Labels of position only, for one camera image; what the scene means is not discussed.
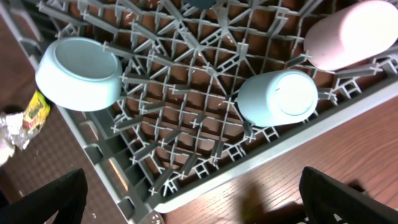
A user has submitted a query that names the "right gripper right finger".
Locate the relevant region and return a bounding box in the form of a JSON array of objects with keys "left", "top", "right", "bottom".
[{"left": 299, "top": 167, "right": 397, "bottom": 224}]

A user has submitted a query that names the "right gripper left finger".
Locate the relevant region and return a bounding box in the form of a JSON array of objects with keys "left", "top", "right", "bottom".
[{"left": 1, "top": 168, "right": 88, "bottom": 224}]

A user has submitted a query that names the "white tissue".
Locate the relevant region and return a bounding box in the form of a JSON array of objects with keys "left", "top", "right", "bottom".
[{"left": 0, "top": 138, "right": 16, "bottom": 166}]

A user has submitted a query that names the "yellow green snack wrapper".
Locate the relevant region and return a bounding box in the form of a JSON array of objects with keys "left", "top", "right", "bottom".
[{"left": 22, "top": 90, "right": 51, "bottom": 131}]

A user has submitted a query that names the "light blue cup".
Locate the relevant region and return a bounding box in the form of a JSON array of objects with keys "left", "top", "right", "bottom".
[{"left": 237, "top": 70, "right": 318, "bottom": 127}]

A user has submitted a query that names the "light blue rice bowl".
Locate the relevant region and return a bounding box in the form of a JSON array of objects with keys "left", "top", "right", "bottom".
[{"left": 35, "top": 37, "right": 123, "bottom": 111}]

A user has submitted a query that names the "pink small cup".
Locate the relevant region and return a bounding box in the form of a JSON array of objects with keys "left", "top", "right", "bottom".
[{"left": 303, "top": 1, "right": 397, "bottom": 71}]

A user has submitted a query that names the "blue plate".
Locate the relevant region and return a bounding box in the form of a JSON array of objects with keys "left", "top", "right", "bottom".
[{"left": 183, "top": 0, "right": 216, "bottom": 9}]

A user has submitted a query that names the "grey dishwasher rack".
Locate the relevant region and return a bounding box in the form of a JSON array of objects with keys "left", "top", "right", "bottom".
[{"left": 1, "top": 0, "right": 397, "bottom": 223}]

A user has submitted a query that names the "brown serving tray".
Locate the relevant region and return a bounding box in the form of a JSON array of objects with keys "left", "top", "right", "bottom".
[{"left": 1, "top": 108, "right": 126, "bottom": 224}]

